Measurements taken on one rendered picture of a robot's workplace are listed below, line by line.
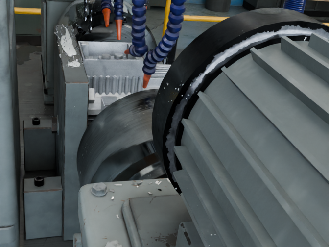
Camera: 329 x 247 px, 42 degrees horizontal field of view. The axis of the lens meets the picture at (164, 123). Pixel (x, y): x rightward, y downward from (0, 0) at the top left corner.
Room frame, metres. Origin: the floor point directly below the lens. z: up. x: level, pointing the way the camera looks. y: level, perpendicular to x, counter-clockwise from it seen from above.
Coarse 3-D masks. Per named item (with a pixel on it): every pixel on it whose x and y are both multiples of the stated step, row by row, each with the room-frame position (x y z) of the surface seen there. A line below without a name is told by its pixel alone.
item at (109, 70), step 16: (80, 48) 0.79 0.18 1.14; (96, 48) 0.84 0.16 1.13; (112, 48) 0.85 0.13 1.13; (128, 48) 0.85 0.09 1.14; (96, 64) 0.75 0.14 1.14; (112, 64) 0.76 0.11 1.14; (128, 64) 0.77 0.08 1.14; (96, 80) 0.75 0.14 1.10; (112, 80) 0.76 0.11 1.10; (128, 80) 0.76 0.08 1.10
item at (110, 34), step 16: (80, 0) 1.13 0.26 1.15; (96, 0) 1.10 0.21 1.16; (112, 0) 1.12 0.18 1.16; (64, 16) 1.10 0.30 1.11; (80, 16) 1.02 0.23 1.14; (96, 16) 1.00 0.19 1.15; (112, 16) 1.02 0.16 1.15; (128, 16) 1.03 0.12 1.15; (80, 32) 0.98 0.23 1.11; (96, 32) 1.00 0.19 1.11; (112, 32) 1.01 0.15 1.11; (128, 32) 1.03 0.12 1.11
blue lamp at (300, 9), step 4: (288, 0) 1.26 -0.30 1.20; (292, 0) 1.26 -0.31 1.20; (296, 0) 1.25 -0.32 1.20; (300, 0) 1.25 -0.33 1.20; (304, 0) 1.26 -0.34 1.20; (284, 4) 1.28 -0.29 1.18; (288, 4) 1.26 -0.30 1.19; (292, 4) 1.25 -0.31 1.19; (296, 4) 1.25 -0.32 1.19; (300, 4) 1.25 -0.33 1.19; (304, 4) 1.26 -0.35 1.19; (284, 8) 1.27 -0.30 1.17; (288, 8) 1.26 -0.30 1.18; (292, 8) 1.25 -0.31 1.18; (296, 8) 1.25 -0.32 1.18; (300, 8) 1.25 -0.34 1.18; (304, 8) 1.27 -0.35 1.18; (300, 12) 1.26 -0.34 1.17
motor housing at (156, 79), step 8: (160, 64) 0.88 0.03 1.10; (160, 72) 0.82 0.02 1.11; (152, 80) 0.80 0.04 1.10; (160, 80) 0.80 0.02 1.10; (152, 88) 0.79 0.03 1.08; (96, 96) 0.74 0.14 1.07; (120, 96) 0.76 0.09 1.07; (96, 104) 0.73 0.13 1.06; (88, 112) 0.71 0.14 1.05; (96, 112) 0.72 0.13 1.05; (88, 120) 0.71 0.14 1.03
